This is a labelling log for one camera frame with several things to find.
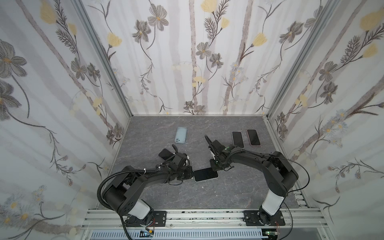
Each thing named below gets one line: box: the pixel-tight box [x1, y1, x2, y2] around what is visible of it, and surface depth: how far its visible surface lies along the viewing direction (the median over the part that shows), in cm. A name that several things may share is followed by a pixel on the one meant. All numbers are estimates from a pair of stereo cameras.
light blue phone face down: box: [231, 131, 245, 149], surface depth 109 cm
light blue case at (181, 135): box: [174, 126, 188, 144], surface depth 110 cm
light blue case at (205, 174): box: [193, 167, 219, 183], surface depth 90 cm
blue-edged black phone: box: [231, 131, 245, 149], surface depth 109 cm
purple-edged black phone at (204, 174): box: [193, 167, 219, 183], surface depth 90 cm
